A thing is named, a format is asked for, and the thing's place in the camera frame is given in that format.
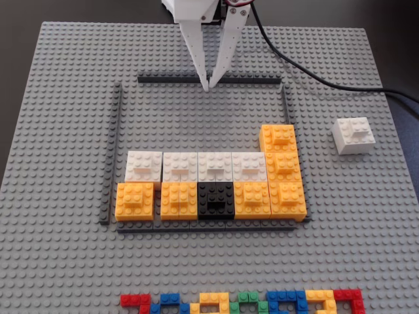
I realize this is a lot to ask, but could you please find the green Lego letter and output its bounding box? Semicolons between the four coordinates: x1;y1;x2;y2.
228;290;270;314

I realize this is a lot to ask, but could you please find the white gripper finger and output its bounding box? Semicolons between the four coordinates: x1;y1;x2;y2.
209;5;251;90
179;18;210;92

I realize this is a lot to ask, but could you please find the red Lego letter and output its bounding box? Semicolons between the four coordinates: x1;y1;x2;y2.
120;293;152;314
333;288;366;314

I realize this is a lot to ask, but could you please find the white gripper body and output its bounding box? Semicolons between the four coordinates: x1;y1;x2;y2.
172;0;253;24

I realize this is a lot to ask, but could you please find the grey Lego baseplate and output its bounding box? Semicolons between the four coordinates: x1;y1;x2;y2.
0;21;419;314

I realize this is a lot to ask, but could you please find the yellow Lego letter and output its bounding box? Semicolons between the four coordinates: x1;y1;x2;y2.
189;292;232;314
304;289;338;314

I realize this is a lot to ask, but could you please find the white Lego cube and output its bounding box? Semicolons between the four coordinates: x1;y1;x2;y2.
124;150;164;183
331;116;376;156
231;151;268;183
197;151;233;183
162;151;199;183

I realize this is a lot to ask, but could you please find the orange Lego cube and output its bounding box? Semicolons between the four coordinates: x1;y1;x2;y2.
234;181;272;220
114;182;155;222
264;151;302;183
259;124;299;154
160;181;199;221
268;181;308;222

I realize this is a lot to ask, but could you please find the black cable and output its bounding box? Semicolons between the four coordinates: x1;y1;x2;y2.
249;0;419;115

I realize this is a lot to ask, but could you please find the blue Lego letter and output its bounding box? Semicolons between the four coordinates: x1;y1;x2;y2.
149;293;191;314
266;290;308;314

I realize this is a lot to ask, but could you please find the black Lego cube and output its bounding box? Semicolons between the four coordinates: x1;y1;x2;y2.
197;181;236;220

